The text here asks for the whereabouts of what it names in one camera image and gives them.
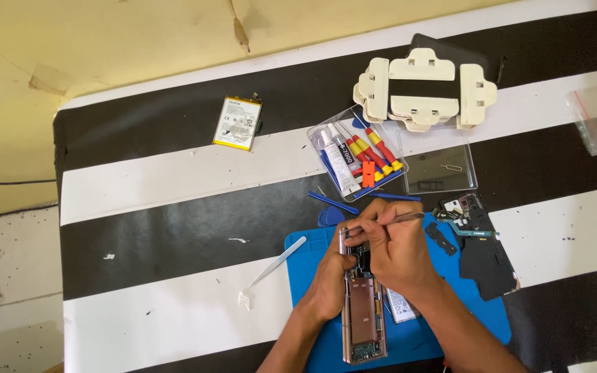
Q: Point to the person's right hand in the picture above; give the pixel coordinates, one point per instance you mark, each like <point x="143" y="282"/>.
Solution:
<point x="399" y="254"/>

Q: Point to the person's left hand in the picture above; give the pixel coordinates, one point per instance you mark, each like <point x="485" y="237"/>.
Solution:
<point x="327" y="287"/>

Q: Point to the person's left fingers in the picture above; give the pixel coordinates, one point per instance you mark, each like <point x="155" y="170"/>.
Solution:
<point x="345" y="256"/>

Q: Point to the person's right fingers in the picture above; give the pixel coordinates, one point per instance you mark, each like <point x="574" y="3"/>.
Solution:
<point x="373" y="223"/>

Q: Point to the metal tweezers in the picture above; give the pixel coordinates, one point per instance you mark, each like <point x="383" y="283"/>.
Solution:
<point x="407" y="217"/>

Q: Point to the pink smartphone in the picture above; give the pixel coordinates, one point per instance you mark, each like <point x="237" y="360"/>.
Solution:
<point x="363" y="316"/>

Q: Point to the blue plastic pry tool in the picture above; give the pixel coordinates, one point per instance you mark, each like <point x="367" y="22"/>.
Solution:
<point x="332" y="202"/>
<point x="397" y="197"/>

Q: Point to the blue triangular picks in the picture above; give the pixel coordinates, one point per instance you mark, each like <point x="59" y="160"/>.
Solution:
<point x="329" y="216"/>

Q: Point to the blue repair mat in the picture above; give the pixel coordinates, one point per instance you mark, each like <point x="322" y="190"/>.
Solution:
<point x="303" y="269"/>

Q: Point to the orange plastic tool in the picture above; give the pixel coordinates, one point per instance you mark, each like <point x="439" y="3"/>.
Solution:
<point x="368" y="174"/>

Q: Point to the clear plastic tool case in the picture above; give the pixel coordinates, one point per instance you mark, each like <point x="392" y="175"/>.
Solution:
<point x="329" y="171"/>

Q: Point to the red yellow screwdriver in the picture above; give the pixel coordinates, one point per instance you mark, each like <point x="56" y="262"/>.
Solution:
<point x="356" y="150"/>
<point x="381" y="147"/>
<point x="368" y="150"/>

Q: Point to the white glue tube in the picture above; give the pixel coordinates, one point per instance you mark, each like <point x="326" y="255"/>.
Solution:
<point x="344" y="155"/>

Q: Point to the white labelled phone battery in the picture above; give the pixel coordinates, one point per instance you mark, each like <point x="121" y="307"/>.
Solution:
<point x="401" y="305"/>

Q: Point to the clear plastic case lid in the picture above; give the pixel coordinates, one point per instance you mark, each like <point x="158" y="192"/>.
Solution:
<point x="438" y="155"/>

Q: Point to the metal card eject pin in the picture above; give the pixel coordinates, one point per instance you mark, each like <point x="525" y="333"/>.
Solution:
<point x="452" y="168"/>

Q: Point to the clear suction cup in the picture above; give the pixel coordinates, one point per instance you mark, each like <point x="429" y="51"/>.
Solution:
<point x="320" y="140"/>

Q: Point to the phone back cover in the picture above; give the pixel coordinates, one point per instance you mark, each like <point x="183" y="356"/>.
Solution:
<point x="487" y="264"/>

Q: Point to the cream plastic clamp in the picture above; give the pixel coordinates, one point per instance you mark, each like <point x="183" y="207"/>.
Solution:
<point x="425" y="111"/>
<point x="422" y="65"/>
<point x="474" y="96"/>
<point x="376" y="90"/>

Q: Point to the black clamped phone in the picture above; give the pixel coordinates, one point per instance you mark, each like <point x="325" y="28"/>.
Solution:
<point x="433" y="89"/>

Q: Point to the white yellow phone battery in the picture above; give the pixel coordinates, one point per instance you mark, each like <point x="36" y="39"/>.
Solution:
<point x="237" y="123"/>

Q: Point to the black white striped table cover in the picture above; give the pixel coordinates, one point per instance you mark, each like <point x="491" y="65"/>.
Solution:
<point x="174" y="228"/>

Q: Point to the small black bracket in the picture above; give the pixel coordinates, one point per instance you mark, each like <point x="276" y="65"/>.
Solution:
<point x="441" y="239"/>

